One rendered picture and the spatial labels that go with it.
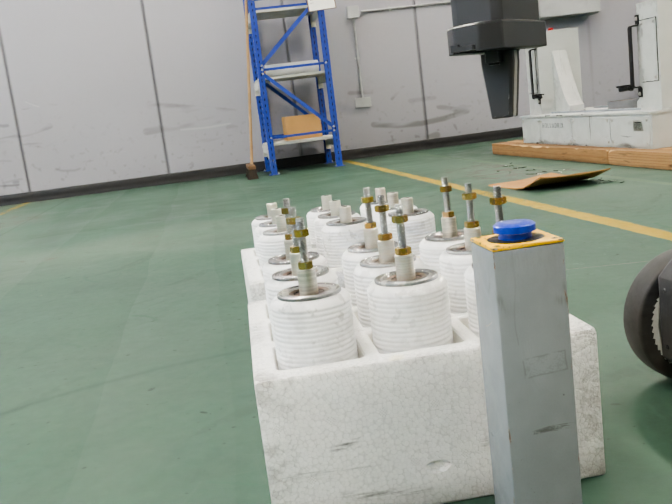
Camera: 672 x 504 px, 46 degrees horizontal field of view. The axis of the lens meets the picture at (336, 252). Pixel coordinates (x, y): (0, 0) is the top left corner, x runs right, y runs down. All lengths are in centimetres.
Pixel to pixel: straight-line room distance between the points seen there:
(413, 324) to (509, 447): 19
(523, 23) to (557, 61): 474
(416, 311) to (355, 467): 19
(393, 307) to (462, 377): 11
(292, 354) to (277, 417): 7
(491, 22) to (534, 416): 37
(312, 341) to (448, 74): 674
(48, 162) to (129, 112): 82
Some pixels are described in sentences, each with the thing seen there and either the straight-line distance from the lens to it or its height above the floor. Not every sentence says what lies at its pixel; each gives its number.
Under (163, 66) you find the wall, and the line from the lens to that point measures 722.
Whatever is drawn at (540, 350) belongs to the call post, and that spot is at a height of 21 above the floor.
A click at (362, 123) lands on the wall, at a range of 734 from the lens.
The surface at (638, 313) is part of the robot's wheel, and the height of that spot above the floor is 12.
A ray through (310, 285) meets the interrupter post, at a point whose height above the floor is 26.
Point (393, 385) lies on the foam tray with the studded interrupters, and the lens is 88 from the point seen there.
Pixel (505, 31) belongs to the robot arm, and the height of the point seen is 50.
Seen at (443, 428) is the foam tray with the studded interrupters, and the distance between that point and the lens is 91.
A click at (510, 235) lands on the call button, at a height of 32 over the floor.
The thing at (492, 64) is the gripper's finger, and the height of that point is 48.
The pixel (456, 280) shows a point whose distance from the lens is 104.
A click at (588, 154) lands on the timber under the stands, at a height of 5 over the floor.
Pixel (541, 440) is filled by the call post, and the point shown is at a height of 12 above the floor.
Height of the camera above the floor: 46
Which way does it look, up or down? 10 degrees down
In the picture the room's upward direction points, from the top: 7 degrees counter-clockwise
